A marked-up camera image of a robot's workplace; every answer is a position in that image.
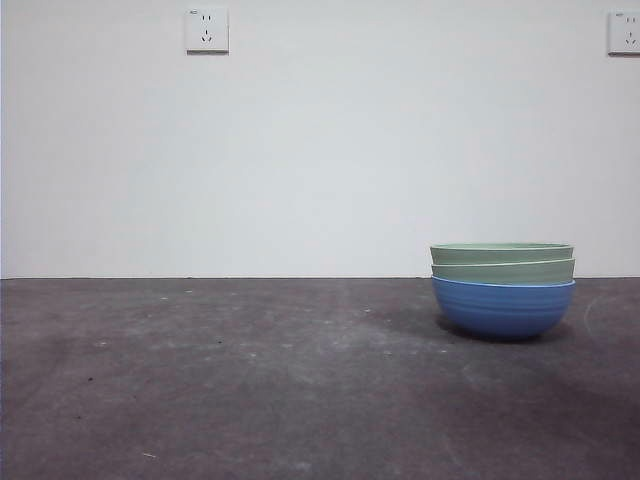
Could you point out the green ribbed bowl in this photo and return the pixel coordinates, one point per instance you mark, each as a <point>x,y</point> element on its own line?
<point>500,274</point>
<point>500,254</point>

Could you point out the blue ribbed bowl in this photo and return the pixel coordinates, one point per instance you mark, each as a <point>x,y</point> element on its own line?
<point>502,312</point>

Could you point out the white wall socket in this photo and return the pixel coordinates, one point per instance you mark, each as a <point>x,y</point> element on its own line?
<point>625,32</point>
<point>207,30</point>

